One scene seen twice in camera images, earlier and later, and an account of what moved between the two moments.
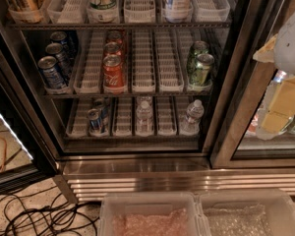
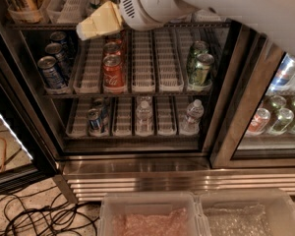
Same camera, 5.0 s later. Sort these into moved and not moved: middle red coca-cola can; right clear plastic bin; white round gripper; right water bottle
Moved: white round gripper
Not moved: right water bottle; right clear plastic bin; middle red coca-cola can
